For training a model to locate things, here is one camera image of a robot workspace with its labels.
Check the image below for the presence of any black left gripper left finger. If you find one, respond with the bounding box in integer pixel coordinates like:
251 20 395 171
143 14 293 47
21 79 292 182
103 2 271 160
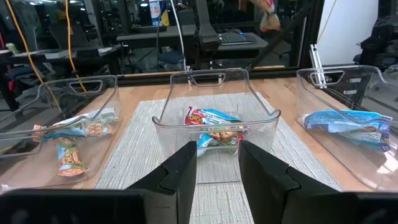
126 141 198 224

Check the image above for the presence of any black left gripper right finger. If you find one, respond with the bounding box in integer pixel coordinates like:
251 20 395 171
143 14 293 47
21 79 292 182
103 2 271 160
238 139 351 224

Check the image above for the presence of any orange Chewy granola bar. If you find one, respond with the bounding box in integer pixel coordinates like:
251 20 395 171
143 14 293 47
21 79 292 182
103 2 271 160
32 122 116 141
53 136 89 177

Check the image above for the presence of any oatmeal raisin granola bar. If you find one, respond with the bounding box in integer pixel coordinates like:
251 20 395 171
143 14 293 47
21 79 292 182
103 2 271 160
310 123 392 152
300 108 393 134

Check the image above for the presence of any clear plastic bin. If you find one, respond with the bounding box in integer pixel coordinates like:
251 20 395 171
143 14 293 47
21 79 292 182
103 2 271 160
295 65 398 191
0 75 123 190
151 68 282 184

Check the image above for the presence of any blue office chair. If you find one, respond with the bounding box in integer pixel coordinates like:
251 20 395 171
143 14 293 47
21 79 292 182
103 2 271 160
158 51 184 71

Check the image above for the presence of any black keyboard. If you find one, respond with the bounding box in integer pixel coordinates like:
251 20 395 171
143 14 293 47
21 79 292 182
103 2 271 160
217 30 259 45

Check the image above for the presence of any grey desk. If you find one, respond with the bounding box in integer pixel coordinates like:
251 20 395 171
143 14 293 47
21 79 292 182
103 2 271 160
116 24 269 52

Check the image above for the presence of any black desk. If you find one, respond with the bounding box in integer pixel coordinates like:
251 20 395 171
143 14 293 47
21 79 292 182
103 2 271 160
0 45 123 68

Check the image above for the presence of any white blue wipes canister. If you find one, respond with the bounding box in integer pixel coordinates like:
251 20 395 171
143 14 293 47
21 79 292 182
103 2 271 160
148 0 170 27

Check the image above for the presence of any black office chair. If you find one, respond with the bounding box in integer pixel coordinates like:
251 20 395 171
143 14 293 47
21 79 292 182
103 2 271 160
353 14 398 68

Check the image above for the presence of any pale green canister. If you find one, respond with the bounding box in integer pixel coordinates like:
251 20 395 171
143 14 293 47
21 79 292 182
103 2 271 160
5 42 20 56

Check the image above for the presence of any aluminium bracket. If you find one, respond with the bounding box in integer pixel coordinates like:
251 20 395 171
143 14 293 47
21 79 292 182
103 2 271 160
309 43 328 88

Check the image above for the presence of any white hanging cable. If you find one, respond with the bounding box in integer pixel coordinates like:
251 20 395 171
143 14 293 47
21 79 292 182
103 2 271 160
169 0 188 72

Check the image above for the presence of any yellow hanging cable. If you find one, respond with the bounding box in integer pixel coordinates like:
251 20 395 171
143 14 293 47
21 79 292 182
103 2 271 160
64 0 88 93
4 0 65 114

